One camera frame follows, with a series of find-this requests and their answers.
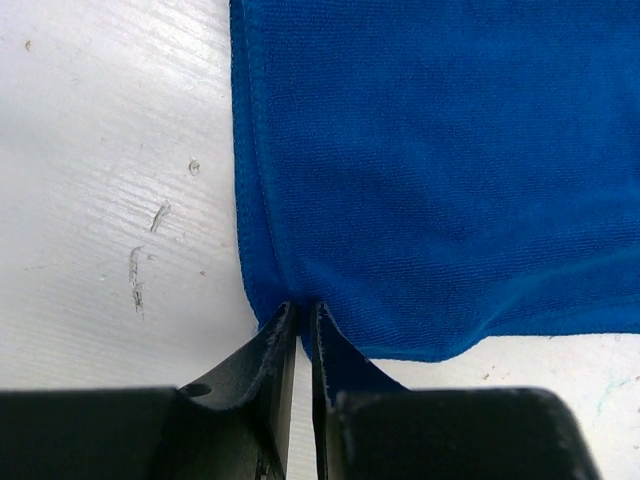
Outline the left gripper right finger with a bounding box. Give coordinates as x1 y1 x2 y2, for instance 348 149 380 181
310 303 600 480

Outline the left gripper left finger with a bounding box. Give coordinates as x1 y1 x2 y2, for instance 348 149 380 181
1 303 299 479

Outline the blue towel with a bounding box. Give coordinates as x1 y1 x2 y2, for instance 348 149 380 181
230 1 639 362

